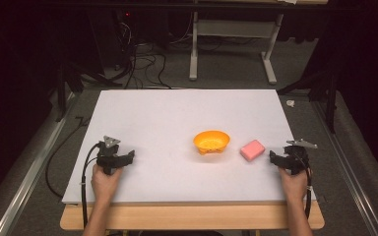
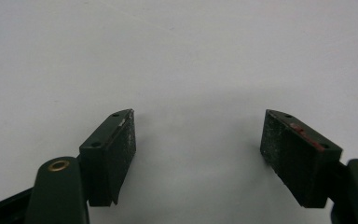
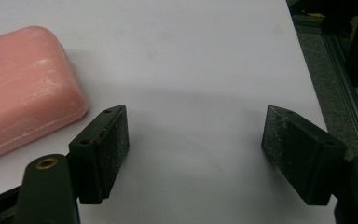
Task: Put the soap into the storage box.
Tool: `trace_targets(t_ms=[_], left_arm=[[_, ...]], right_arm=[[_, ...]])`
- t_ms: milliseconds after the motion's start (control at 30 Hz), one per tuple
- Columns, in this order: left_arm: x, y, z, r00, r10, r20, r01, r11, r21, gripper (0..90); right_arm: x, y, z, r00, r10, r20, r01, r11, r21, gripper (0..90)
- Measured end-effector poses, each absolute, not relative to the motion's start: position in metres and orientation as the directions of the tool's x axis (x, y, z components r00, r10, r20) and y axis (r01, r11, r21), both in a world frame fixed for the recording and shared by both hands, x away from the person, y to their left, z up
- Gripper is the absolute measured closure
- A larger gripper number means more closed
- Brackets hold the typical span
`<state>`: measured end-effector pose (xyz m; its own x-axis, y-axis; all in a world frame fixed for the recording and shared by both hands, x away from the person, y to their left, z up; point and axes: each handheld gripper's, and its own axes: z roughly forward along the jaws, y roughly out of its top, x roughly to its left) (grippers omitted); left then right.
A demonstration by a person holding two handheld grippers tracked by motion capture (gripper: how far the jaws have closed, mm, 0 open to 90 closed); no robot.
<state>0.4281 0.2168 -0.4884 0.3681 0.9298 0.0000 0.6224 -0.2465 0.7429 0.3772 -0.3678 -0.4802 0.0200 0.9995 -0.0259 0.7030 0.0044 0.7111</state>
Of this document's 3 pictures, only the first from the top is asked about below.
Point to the orange plastic soap dish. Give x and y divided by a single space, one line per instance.
211 141

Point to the white metal desk frame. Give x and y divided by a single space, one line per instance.
233 29

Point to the pink soap bar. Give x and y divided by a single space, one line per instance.
252 150

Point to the black metal stand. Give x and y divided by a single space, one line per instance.
66 82
331 98

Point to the white foam board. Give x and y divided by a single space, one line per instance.
183 114

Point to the person's left hand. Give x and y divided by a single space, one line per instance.
104 185

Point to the wooden table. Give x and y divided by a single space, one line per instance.
193 216

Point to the aluminium floor rail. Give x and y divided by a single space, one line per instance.
351 170
29 177

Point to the person's right hand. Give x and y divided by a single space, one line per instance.
293 187

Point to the crumpled white paper scrap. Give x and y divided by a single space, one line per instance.
290 103

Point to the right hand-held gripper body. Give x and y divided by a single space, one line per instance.
297 156

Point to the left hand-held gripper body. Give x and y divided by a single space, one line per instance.
107 154

